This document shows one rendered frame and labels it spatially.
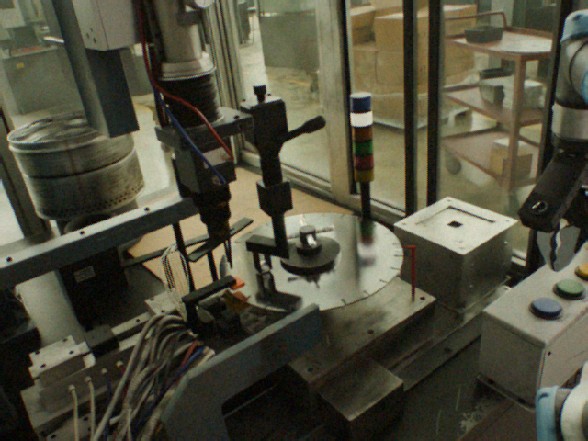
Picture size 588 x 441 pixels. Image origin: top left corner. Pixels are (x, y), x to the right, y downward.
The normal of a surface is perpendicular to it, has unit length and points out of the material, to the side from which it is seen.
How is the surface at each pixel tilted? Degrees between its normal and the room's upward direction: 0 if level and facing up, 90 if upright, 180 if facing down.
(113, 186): 90
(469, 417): 0
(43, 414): 0
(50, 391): 90
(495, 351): 90
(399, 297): 0
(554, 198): 33
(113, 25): 90
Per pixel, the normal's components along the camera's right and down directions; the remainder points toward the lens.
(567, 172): -0.51, -0.55
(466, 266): 0.60, 0.32
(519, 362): -0.80, 0.36
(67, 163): 0.22, 0.43
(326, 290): -0.11, -0.88
